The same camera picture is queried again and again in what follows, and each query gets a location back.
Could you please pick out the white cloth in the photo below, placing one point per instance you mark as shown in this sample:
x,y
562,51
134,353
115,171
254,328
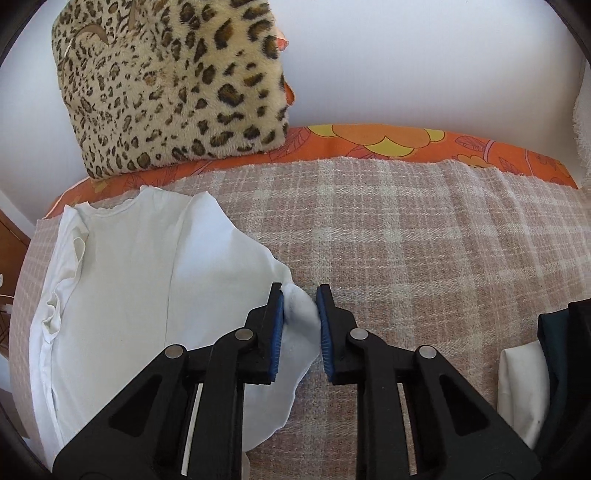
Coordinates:
x,y
521,383

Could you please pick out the leopard print pillow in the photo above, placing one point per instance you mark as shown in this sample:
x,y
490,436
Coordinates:
x,y
175,78

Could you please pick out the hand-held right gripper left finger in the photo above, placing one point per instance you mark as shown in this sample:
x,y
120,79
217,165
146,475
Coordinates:
x,y
277,333

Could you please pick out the orange floral bedsheet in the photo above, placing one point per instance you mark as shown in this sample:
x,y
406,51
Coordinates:
x,y
392,138

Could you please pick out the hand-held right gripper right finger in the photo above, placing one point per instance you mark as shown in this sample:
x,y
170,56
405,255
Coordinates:
x,y
323,333

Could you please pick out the pink plaid blanket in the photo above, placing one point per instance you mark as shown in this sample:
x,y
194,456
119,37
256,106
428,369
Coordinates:
x,y
415,254

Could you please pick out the white shirt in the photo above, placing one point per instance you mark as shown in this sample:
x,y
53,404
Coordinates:
x,y
138,277

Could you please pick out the wooden cabinet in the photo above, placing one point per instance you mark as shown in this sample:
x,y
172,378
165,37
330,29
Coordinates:
x,y
14,249

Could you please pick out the white towel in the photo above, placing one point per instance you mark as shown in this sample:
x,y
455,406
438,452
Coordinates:
x,y
584,115

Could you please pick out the orange pillow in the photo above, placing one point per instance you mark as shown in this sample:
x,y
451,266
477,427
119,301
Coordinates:
x,y
288,94

